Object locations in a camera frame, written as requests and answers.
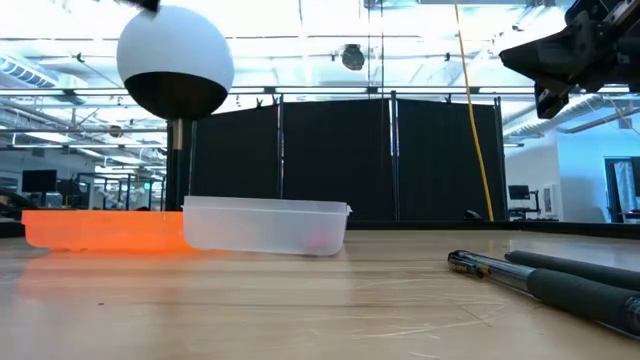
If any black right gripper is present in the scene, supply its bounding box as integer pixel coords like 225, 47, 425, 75
499, 0, 640, 120

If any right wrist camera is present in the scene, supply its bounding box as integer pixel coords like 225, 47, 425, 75
563, 0, 624, 26

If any white globe lamp black stand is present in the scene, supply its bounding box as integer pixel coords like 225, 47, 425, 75
116, 4, 235, 211

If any black partition screen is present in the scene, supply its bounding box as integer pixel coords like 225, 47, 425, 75
192, 94, 507, 222

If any clear plastic supply box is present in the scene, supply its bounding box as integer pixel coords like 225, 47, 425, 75
182, 195, 353, 257

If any dark framed doorway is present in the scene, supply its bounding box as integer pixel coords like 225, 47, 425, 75
603, 156, 640, 224

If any white framed wall poster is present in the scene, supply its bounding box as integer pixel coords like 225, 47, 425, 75
541, 183, 557, 217

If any yellow hanging cable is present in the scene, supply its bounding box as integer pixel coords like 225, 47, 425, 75
452, 0, 496, 223

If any black office chair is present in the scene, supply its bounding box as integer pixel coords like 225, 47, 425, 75
0, 188, 31, 221

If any black pen clear barrel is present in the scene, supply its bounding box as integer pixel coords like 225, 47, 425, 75
447, 248, 640, 337

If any long pink pencil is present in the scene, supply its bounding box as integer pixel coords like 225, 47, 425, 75
303, 233, 332, 254

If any round black ceiling fixture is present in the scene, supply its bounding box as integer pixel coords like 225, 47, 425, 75
341, 43, 367, 72

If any orange plastic box lid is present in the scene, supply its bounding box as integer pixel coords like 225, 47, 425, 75
21, 209, 194, 253

